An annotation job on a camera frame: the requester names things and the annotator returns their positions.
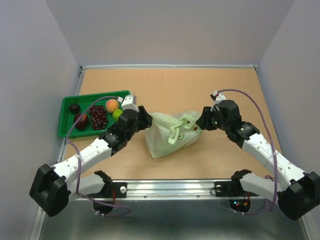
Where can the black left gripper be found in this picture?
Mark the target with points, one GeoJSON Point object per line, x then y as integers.
{"type": "Point", "coordinates": [146, 121]}

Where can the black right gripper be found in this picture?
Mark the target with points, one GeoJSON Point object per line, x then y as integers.
{"type": "Point", "coordinates": [203, 121]}

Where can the light green plastic bag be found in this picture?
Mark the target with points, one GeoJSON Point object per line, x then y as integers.
{"type": "Point", "coordinates": [169, 133]}

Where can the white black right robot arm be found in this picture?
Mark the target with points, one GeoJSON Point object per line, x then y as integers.
{"type": "Point", "coordinates": [295, 191]}

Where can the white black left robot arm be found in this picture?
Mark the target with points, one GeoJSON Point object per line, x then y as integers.
{"type": "Point", "coordinates": [55, 186]}

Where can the cracked lime green fruit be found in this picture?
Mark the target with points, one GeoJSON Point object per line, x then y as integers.
{"type": "Point", "coordinates": [116, 114]}

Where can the orange pink peach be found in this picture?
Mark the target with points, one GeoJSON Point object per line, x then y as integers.
{"type": "Point", "coordinates": [111, 105]}

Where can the dark red grape bunch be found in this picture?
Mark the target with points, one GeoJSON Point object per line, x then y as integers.
{"type": "Point", "coordinates": [98, 117]}

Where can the green plastic tray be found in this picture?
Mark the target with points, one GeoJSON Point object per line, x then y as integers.
{"type": "Point", "coordinates": [66, 119]}

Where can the dark red apple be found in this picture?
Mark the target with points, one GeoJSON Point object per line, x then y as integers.
{"type": "Point", "coordinates": [81, 121]}

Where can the dark purple plum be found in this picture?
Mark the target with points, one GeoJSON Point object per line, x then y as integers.
{"type": "Point", "coordinates": [74, 108]}

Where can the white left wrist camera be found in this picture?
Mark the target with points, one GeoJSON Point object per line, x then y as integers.
{"type": "Point", "coordinates": [129, 103]}

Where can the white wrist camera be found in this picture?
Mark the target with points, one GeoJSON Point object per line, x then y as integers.
{"type": "Point", "coordinates": [217, 97]}
{"type": "Point", "coordinates": [129, 103]}

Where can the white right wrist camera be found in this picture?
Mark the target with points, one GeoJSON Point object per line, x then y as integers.
{"type": "Point", "coordinates": [217, 97]}

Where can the aluminium front rail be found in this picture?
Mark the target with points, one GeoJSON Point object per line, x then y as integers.
{"type": "Point", "coordinates": [124, 191]}

